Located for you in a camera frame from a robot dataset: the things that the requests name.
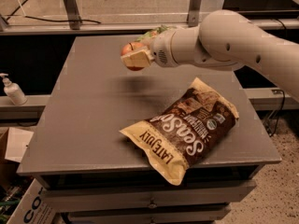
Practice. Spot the white printed cardboard box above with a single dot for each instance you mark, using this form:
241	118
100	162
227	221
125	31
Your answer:
32	209

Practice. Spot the metal railing frame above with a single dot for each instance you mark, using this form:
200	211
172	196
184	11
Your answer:
96	16

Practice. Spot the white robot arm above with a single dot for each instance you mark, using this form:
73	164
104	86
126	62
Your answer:
224	40

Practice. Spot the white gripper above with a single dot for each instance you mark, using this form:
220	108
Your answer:
160	50

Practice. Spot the open cardboard box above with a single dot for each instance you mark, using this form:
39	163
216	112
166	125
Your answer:
13	143

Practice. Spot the green jalapeno chip bag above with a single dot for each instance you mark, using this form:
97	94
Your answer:
154	32

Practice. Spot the red apple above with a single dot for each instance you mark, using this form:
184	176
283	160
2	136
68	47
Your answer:
132	61

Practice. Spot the brown yellow tortilla chip bag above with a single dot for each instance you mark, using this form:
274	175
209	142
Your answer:
186	131

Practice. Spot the white pump sanitizer bottle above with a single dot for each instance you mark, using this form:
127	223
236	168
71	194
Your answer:
13	91

